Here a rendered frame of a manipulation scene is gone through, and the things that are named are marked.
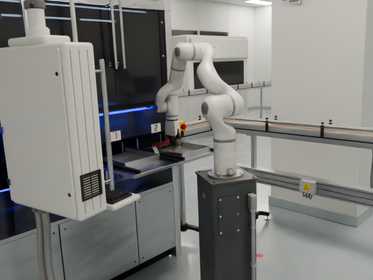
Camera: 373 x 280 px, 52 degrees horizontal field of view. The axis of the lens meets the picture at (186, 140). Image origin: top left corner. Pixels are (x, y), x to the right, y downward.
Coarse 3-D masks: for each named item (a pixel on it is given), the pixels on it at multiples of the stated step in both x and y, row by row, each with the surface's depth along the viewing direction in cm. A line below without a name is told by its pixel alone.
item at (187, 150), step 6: (186, 144) 262; (192, 144) 259; (198, 144) 255; (150, 150) 250; (162, 150) 242; (168, 150) 256; (180, 150) 254; (186, 150) 254; (192, 150) 253; (198, 150) 240; (204, 150) 244; (186, 156) 233; (192, 156) 236
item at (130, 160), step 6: (126, 150) 254; (132, 150) 250; (138, 150) 245; (114, 156) 245; (120, 156) 244; (126, 156) 243; (132, 156) 243; (138, 156) 242; (144, 156) 241; (150, 156) 227; (156, 156) 230; (114, 162) 221; (120, 162) 216; (126, 162) 228; (132, 162) 217; (138, 162) 221; (144, 162) 224
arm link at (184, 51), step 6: (180, 42) 209; (186, 42) 208; (174, 48) 225; (180, 48) 205; (186, 48) 205; (192, 48) 207; (174, 54) 225; (180, 54) 206; (186, 54) 206; (192, 54) 207; (174, 60) 226; (180, 60) 210; (186, 60) 210; (174, 66) 228; (180, 66) 227
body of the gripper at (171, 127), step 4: (168, 120) 245; (172, 120) 245; (176, 120) 245; (168, 124) 247; (172, 124) 245; (176, 124) 244; (168, 128) 248; (172, 128) 245; (176, 128) 245; (168, 132) 249; (172, 132) 246; (176, 132) 245
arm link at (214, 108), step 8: (216, 96) 191; (224, 96) 192; (208, 104) 188; (216, 104) 187; (224, 104) 189; (232, 104) 192; (208, 112) 188; (216, 112) 188; (224, 112) 190; (232, 112) 193; (208, 120) 193; (216, 120) 189; (216, 128) 193; (224, 128) 192; (232, 128) 196; (216, 136) 195; (224, 136) 193; (232, 136) 195
